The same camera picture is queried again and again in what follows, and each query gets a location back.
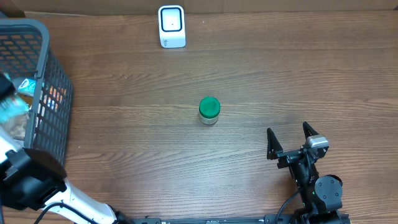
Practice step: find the small teal white box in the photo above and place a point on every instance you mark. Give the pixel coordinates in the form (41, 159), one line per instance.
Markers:
(27, 87)

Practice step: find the beige granola bag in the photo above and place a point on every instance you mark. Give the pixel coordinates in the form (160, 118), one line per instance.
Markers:
(16, 127)

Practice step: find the green lid jar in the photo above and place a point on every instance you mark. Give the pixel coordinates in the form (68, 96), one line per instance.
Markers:
(209, 110)

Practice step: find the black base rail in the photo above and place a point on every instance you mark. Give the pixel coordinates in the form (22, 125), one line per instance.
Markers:
(267, 219)

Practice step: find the orange snack packet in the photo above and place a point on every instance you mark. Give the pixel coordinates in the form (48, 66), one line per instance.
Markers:
(55, 98)

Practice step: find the teal snack packet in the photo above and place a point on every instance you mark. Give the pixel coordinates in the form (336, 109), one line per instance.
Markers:
(12, 106)

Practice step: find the grey plastic mesh basket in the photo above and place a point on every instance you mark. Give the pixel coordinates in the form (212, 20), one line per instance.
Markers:
(26, 53)

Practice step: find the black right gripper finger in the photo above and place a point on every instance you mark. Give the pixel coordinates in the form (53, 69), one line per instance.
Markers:
(273, 145)
(308, 130)

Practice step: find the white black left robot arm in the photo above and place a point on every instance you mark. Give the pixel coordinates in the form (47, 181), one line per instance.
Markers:
(34, 179)

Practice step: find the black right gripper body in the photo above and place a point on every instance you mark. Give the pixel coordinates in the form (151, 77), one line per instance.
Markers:
(288, 158)

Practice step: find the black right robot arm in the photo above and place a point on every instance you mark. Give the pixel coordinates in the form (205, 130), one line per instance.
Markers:
(321, 196)

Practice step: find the white barcode scanner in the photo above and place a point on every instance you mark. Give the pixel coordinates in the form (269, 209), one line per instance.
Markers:
(171, 20)

